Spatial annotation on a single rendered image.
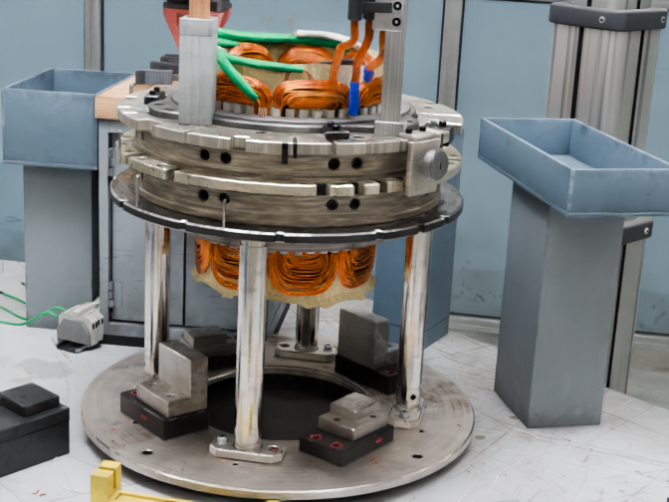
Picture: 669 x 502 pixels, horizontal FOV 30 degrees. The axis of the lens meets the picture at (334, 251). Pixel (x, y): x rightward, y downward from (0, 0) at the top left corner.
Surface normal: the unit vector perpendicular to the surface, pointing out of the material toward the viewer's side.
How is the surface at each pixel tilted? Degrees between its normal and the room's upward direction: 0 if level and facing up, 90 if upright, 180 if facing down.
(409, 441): 0
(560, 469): 0
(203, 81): 90
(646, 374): 0
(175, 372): 90
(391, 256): 90
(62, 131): 90
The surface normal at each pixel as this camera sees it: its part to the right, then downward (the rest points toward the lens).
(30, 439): 0.74, 0.22
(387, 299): -0.49, 0.22
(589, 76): -0.72, 0.16
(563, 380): 0.22, 0.29
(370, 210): 0.53, 0.26
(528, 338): -0.97, 0.01
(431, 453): 0.05, -0.96
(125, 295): -0.11, 0.28
